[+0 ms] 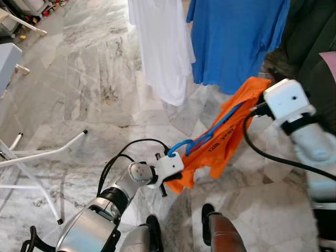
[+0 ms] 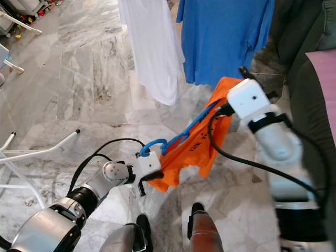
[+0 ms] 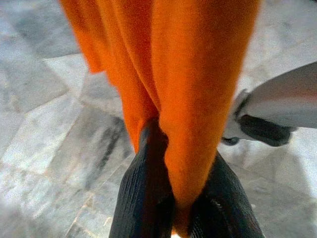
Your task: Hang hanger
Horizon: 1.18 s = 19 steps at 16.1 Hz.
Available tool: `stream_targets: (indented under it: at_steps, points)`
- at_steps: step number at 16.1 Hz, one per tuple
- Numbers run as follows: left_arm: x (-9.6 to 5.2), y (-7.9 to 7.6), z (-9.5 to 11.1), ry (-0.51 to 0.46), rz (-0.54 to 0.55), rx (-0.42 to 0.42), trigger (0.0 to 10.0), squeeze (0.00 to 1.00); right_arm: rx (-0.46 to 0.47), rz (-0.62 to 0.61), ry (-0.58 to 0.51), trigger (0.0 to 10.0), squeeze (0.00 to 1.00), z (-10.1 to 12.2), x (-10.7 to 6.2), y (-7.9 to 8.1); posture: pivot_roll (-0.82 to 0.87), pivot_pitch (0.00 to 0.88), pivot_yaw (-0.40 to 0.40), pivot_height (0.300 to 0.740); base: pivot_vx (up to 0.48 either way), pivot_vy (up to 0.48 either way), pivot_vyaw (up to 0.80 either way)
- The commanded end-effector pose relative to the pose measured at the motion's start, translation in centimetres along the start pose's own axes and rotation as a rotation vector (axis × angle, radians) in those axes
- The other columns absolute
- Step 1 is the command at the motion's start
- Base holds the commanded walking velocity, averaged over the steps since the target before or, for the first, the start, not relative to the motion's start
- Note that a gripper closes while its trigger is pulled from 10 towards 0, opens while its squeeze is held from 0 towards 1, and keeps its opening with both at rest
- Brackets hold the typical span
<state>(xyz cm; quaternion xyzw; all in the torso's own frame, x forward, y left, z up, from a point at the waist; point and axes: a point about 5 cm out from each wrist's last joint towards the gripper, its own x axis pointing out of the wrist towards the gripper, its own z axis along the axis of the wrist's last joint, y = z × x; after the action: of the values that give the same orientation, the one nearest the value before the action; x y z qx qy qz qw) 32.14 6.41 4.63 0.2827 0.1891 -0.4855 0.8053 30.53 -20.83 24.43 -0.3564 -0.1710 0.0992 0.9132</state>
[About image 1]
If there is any blue plastic hanger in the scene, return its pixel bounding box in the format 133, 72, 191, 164
166, 99, 248, 159

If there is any orange t-shirt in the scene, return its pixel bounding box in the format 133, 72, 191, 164
165, 76, 275, 195

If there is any blue t-shirt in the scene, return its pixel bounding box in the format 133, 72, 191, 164
186, 0, 291, 96

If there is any robot left leg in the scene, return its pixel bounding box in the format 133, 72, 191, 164
118, 214, 165, 252

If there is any dark green sofa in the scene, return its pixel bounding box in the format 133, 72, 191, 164
261, 0, 336, 138

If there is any pink cushion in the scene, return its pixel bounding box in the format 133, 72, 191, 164
319, 50, 336, 87

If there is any white t-shirt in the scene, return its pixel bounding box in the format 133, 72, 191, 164
127, 0, 196, 107

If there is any light blue folding table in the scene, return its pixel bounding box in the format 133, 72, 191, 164
0, 43, 89, 225

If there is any white baby high chair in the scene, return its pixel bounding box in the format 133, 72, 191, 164
0, 7, 48, 75

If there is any white storage cart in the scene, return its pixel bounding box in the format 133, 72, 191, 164
4, 0, 54, 17

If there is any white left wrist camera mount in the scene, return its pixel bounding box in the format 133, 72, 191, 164
153, 153, 185, 189

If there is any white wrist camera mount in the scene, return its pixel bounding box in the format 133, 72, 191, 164
262, 78, 317, 123
153, 153, 185, 189

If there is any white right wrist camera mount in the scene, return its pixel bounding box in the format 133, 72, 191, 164
262, 78, 317, 123

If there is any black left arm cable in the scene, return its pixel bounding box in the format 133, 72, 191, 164
97, 138, 172, 196

